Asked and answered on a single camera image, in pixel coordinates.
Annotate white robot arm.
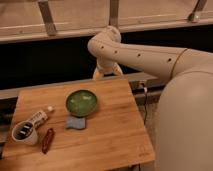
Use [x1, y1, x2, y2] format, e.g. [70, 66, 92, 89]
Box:
[88, 26, 213, 171]

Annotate metal railing post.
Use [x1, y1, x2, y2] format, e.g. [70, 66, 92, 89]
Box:
[38, 0, 57, 36]
[109, 0, 119, 27]
[188, 0, 207, 23]

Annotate white mug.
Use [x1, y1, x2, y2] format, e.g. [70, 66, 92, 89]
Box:
[11, 121, 38, 145]

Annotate metal railing post right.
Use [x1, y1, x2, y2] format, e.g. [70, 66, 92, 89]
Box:
[188, 0, 207, 23]

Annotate green ceramic bowl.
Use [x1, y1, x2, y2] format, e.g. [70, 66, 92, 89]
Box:
[66, 89, 98, 117]

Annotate metal railing post left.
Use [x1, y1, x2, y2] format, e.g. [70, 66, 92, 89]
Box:
[38, 0, 57, 36]

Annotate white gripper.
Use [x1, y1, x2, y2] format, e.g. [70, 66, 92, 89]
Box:
[93, 58, 123, 80]

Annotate white plastic bottle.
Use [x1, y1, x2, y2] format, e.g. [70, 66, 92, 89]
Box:
[28, 106, 54, 128]

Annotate dark items inside mug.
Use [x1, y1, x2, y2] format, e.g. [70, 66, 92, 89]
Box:
[18, 125, 32, 137]

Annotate metal railing post middle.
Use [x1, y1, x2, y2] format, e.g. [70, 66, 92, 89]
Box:
[109, 0, 119, 27]

